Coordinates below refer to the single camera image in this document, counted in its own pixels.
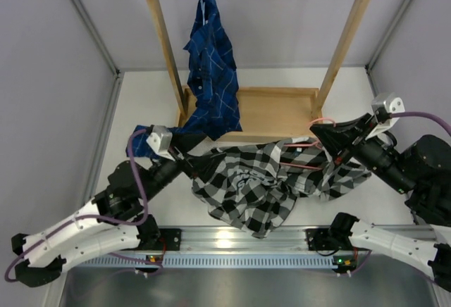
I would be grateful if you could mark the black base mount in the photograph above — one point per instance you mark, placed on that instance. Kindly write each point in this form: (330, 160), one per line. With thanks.
(169, 240)
(321, 239)

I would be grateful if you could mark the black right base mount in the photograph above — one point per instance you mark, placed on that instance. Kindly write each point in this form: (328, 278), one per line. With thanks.
(321, 239)

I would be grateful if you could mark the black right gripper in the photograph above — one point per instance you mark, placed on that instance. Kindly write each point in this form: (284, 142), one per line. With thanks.
(336, 139)

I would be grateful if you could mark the aluminium frame post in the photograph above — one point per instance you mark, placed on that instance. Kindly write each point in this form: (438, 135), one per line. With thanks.
(97, 40)
(389, 31)

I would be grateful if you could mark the aluminium frame post left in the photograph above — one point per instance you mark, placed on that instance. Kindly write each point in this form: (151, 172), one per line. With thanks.
(97, 40)

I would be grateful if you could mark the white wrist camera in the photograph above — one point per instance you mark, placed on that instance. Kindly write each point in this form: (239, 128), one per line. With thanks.
(159, 141)
(384, 105)

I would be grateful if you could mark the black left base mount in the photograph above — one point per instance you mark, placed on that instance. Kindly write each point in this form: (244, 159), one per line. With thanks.
(169, 240)

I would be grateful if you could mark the light blue hanger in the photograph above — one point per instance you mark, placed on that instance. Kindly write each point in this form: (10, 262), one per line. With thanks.
(202, 5)

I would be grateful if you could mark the blue plaid shirt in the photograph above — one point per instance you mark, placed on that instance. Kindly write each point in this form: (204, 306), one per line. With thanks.
(212, 78)

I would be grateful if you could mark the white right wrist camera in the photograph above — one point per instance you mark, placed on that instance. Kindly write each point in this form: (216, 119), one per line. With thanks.
(384, 105)

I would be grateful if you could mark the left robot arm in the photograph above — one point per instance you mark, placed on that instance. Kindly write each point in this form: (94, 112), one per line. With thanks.
(117, 218)

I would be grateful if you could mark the pink wire hanger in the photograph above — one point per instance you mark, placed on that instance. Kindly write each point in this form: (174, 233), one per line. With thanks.
(315, 144)

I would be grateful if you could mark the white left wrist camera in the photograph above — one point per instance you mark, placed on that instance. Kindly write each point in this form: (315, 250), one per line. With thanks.
(159, 141)

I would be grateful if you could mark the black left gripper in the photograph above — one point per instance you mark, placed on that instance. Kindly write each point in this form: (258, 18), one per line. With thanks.
(201, 168)

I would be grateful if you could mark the slotted cable duct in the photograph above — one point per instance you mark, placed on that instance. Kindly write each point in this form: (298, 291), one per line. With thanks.
(247, 261)

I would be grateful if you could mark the black white checkered shirt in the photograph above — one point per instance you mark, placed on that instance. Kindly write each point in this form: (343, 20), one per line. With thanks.
(253, 192)

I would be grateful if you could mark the aluminium mounting rail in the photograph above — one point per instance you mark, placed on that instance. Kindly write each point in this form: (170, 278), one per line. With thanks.
(217, 239)

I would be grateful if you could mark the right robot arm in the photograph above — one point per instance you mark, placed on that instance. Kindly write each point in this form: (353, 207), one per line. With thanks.
(420, 175)

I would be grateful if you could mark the aluminium frame post right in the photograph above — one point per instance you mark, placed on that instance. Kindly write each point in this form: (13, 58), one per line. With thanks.
(389, 31)

